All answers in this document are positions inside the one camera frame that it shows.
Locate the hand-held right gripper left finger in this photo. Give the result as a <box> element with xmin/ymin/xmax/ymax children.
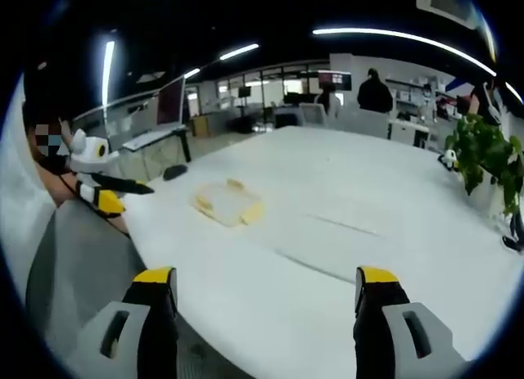
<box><xmin>67</xmin><ymin>266</ymin><xmax>180</xmax><ymax>379</ymax></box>

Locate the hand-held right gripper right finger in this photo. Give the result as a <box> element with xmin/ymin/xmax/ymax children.
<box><xmin>354</xmin><ymin>265</ymin><xmax>468</xmax><ymax>379</ymax></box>

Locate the white desk with black leg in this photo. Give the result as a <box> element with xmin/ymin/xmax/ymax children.
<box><xmin>121</xmin><ymin>124</ymin><xmax>193</xmax><ymax>164</ymax></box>

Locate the short ceiling light strip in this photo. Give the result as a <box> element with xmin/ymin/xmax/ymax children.
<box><xmin>101</xmin><ymin>39</ymin><xmax>116</xmax><ymax>106</ymax></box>
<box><xmin>219</xmin><ymin>43</ymin><xmax>260</xmax><ymax>62</ymax></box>

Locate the large computer monitor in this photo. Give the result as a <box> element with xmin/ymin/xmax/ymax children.
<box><xmin>156</xmin><ymin>77</ymin><xmax>187</xmax><ymax>129</ymax></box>

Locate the cardboard box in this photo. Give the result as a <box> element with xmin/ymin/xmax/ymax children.
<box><xmin>191</xmin><ymin>114</ymin><xmax>210</xmax><ymax>138</ymax></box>

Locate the small white and black device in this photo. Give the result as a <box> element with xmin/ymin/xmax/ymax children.
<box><xmin>438</xmin><ymin>148</ymin><xmax>460</xmax><ymax>172</ymax></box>

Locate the white office chair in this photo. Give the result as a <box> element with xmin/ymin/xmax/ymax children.
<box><xmin>300</xmin><ymin>102</ymin><xmax>329</xmax><ymax>129</ymax></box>

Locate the green potted plant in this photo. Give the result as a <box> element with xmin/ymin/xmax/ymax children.
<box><xmin>445</xmin><ymin>114</ymin><xmax>524</xmax><ymax>217</ymax></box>

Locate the long ceiling light strip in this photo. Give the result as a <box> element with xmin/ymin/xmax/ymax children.
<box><xmin>312</xmin><ymin>26</ymin><xmax>499</xmax><ymax>78</ymax></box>

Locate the ceiling air vent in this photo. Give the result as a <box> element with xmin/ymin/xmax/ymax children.
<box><xmin>416</xmin><ymin>0</ymin><xmax>481</xmax><ymax>29</ymax></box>

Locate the wall screen with red picture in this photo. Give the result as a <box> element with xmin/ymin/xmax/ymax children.
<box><xmin>318</xmin><ymin>70</ymin><xmax>353</xmax><ymax>91</ymax></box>

